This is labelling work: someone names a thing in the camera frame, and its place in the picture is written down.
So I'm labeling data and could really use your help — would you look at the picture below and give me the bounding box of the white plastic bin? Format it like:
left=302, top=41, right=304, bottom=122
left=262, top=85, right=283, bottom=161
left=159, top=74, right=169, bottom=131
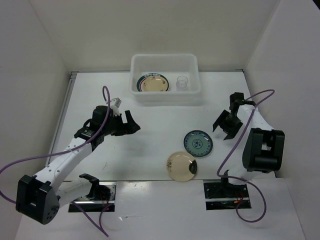
left=129, top=53, right=202, bottom=106

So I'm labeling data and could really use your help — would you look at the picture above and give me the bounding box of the beige plate with calligraphy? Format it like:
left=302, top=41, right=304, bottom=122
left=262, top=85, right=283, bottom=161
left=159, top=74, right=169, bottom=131
left=165, top=151, right=198, bottom=182

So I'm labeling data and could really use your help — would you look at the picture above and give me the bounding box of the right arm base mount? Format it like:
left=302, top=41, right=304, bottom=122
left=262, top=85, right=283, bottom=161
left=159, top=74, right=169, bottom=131
left=203, top=180, right=252, bottom=211

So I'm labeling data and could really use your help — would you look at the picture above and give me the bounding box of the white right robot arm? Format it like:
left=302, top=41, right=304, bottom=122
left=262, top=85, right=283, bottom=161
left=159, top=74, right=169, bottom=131
left=212, top=92, right=285, bottom=197

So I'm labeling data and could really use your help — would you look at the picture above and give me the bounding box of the beige flower pattern plate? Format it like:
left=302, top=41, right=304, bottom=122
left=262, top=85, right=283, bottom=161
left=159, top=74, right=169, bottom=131
left=138, top=76, right=169, bottom=92

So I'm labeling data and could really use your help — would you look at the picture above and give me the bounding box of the teal red ring plate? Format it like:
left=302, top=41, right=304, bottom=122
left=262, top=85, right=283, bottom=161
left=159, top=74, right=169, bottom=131
left=136, top=73, right=170, bottom=92

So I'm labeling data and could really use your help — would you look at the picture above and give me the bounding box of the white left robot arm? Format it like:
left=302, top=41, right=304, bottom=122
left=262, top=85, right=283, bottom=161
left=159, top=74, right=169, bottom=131
left=15, top=98, right=141, bottom=225

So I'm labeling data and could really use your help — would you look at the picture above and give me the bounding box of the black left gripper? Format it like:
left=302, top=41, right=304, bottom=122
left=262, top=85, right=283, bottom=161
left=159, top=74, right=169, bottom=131
left=102, top=110, right=140, bottom=136

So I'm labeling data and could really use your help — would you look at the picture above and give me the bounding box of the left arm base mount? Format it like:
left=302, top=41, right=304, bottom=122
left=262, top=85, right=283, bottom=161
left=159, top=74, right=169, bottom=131
left=74, top=181, right=117, bottom=213

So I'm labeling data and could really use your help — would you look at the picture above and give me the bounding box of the blue patterned small plate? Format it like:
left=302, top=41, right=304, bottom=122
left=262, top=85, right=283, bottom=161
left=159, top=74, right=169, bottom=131
left=183, top=130, right=214, bottom=158

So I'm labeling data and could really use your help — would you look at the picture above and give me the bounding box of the clear glass cup in bin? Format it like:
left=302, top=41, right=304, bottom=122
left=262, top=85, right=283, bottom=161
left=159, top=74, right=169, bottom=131
left=176, top=75, right=189, bottom=92

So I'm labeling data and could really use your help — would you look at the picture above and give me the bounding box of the aluminium table edge rail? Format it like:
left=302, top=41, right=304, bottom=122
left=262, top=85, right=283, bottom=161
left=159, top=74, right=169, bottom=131
left=48, top=71, right=78, bottom=154

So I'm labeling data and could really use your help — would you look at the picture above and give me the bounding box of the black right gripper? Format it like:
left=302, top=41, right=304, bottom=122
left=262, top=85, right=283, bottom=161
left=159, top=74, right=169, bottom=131
left=213, top=109, right=244, bottom=140

